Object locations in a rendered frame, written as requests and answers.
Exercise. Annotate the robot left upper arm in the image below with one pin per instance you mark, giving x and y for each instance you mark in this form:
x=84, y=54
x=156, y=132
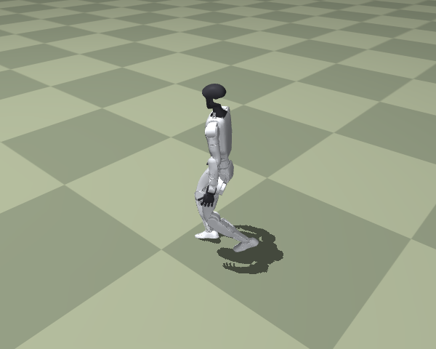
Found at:
x=212, y=136

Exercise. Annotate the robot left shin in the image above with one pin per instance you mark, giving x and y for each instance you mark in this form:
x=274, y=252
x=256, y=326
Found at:
x=225, y=228

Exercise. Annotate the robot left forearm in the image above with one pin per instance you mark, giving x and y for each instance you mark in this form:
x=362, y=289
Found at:
x=213, y=175

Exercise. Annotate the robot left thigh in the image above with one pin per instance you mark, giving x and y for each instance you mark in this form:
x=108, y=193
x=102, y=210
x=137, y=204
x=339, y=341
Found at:
x=208, y=211

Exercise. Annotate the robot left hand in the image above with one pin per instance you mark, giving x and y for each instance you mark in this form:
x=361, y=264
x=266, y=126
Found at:
x=207, y=198

